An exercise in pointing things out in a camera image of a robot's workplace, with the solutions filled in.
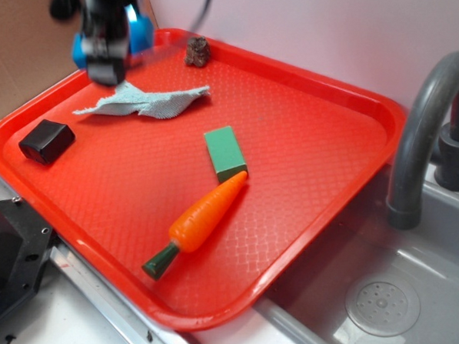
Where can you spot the silver aluminium rail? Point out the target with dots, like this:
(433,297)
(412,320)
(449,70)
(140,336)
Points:
(74,305)

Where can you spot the grey sink basin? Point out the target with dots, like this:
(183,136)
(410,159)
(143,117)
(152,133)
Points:
(308,300)

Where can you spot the brown cardboard panel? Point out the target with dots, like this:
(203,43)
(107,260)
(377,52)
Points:
(35,51)

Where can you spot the small brown animal figurine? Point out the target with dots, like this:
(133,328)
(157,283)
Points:
(198,52)

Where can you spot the blue rectangular block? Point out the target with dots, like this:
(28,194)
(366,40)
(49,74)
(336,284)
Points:
(140,34)

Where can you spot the green rectangular block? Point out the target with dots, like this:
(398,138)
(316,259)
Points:
(225,153)

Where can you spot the grey curved faucet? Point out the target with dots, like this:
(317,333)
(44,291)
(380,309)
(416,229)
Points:
(431,135)

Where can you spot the orange toy carrot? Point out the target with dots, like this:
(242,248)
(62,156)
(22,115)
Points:
(194,226)

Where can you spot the black metal mount bracket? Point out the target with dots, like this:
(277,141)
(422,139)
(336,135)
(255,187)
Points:
(25,245)

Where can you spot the black rectangular block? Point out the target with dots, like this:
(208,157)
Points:
(47,141)

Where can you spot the light blue cloth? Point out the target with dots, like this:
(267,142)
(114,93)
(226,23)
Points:
(129,99)

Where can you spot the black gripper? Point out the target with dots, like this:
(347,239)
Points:
(102,70)

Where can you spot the round sink drain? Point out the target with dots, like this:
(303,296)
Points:
(382,307)

